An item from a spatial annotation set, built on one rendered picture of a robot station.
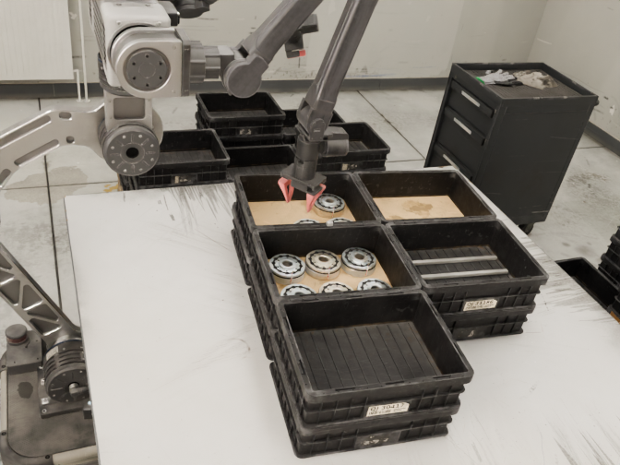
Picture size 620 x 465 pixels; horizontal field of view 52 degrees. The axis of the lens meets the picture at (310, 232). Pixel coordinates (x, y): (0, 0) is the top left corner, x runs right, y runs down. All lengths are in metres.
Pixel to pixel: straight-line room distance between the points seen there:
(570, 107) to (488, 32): 2.42
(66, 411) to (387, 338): 1.07
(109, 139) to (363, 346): 0.82
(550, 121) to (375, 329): 1.99
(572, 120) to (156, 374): 2.53
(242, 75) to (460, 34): 4.33
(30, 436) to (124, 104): 1.07
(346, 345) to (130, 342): 0.57
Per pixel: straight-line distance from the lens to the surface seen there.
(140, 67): 1.33
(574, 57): 5.73
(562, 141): 3.54
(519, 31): 5.96
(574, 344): 2.09
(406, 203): 2.21
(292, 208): 2.06
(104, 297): 1.89
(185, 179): 2.78
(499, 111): 3.16
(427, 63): 5.53
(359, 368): 1.56
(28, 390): 2.30
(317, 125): 1.50
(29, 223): 3.43
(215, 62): 1.36
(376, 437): 1.55
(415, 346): 1.66
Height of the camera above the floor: 1.95
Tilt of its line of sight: 35 degrees down
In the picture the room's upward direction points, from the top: 10 degrees clockwise
